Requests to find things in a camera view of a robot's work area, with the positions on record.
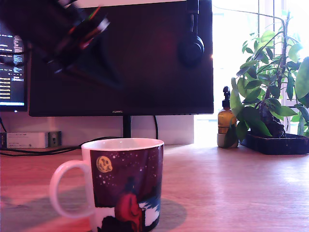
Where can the large black Huawei monitor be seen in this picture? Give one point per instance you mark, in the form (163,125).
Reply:
(149,79)

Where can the black monitor stand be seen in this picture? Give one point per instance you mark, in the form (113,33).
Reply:
(127,126)

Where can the grey power adapter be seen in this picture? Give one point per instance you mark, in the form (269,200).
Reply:
(54,139)

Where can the black headphones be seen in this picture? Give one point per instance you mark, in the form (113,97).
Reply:
(192,48)

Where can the screen with text lines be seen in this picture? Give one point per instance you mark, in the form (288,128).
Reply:
(10,72)

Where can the white flat box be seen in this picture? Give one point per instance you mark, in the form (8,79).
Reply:
(26,140)

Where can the white mug with night-sky print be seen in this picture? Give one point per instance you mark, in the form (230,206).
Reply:
(125,183)

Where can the amber pump bottle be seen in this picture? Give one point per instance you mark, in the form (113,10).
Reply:
(224,120)

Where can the green leafy houseplant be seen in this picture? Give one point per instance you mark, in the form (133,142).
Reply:
(265,79)

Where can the black plant tray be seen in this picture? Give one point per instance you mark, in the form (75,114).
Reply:
(277,143)

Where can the pale camera box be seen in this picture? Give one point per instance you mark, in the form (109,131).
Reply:
(104,24)

